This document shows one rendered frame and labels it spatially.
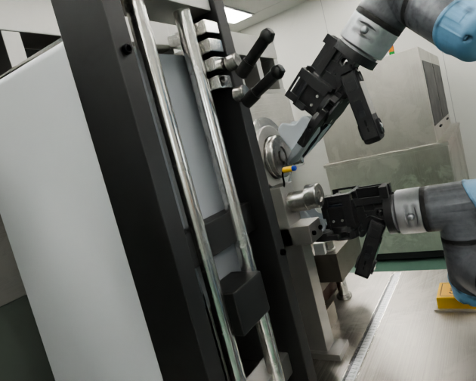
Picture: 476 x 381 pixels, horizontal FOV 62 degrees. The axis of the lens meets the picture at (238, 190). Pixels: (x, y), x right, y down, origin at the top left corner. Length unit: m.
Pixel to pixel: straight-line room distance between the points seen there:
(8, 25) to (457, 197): 0.79
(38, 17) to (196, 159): 0.57
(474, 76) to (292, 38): 2.18
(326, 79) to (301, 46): 4.89
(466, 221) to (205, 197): 0.43
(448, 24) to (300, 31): 5.05
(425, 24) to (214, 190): 0.35
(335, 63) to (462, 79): 4.50
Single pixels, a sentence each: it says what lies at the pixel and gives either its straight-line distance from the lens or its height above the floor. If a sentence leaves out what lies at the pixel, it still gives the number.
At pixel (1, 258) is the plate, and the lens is 0.73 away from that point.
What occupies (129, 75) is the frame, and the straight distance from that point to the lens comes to 0.29.
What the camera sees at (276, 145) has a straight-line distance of 0.69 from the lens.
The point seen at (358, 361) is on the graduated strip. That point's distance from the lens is 0.73.
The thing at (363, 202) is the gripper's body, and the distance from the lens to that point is 0.72.
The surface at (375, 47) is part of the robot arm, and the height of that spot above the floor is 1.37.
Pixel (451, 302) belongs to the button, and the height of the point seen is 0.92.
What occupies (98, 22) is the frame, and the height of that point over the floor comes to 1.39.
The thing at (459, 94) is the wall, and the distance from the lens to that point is 5.14.
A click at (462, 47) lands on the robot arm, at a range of 0.56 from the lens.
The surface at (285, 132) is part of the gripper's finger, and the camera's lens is 0.69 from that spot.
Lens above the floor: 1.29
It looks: 6 degrees down
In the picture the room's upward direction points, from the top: 14 degrees counter-clockwise
